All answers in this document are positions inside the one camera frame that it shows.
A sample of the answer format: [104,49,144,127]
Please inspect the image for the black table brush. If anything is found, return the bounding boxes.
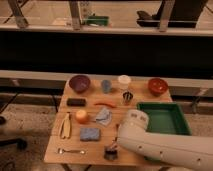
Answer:
[104,143,118,161]

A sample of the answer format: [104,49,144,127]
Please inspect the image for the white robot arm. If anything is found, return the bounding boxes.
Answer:
[117,109,213,171]

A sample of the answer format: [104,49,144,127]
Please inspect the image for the light blue cloth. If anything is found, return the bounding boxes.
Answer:
[95,107,112,126]

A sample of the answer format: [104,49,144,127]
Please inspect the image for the orange apple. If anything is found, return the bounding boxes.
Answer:
[75,110,89,124]

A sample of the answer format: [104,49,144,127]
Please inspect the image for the blue cup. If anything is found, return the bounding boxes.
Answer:
[101,80,111,94]

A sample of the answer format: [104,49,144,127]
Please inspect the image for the white cup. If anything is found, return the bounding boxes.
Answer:
[118,75,131,90]

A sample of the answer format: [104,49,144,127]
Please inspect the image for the green tray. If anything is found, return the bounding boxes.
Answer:
[137,102,192,136]

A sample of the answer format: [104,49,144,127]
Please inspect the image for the red bowl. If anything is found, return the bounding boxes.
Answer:
[148,78,168,96]

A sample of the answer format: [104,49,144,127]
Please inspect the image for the purple bowl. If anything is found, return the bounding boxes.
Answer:
[69,75,91,93]

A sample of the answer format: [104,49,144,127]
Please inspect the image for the metal spoon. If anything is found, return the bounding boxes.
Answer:
[57,148,86,154]

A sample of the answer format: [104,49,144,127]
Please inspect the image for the black office chair base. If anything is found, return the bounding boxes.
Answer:
[0,94,28,151]

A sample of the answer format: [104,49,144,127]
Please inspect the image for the green box on shelf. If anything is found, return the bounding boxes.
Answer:
[86,15,109,26]

